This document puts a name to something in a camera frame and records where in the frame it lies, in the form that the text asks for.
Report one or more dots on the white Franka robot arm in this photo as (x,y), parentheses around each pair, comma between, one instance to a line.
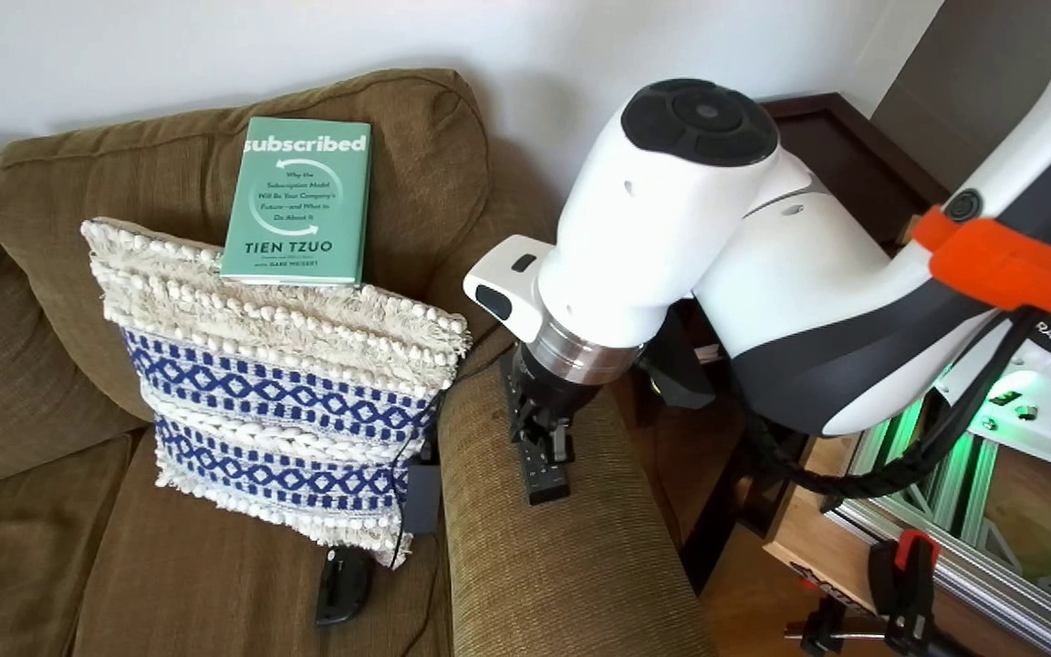
(671,219)

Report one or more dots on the dark grey flat pouch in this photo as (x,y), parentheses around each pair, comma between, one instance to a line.
(420,498)

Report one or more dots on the green Subscribed book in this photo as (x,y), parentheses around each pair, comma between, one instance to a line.
(296,207)

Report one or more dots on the light wooden board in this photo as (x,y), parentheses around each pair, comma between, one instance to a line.
(813,533)

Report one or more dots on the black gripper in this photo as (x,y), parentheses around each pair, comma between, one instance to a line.
(561,389)

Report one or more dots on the black orange bar clamp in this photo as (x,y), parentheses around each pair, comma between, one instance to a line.
(905,587)

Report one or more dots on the small black bar clamp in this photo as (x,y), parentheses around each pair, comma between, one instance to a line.
(830,626)

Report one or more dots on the dark wooden side table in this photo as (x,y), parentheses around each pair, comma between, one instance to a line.
(866,157)

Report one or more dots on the white blue patterned pillow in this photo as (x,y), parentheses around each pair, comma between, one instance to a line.
(272,389)

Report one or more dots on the black computer mouse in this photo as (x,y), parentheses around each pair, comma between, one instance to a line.
(343,587)

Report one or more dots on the aluminium profile robot frame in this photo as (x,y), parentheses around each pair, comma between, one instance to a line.
(1011,587)

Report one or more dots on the grey remote control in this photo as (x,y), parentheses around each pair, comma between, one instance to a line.
(544,482)

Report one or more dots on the brown sofa back cushion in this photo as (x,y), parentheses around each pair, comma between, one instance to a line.
(427,170)

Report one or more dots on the brown fabric sofa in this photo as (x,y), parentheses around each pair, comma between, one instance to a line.
(547,570)

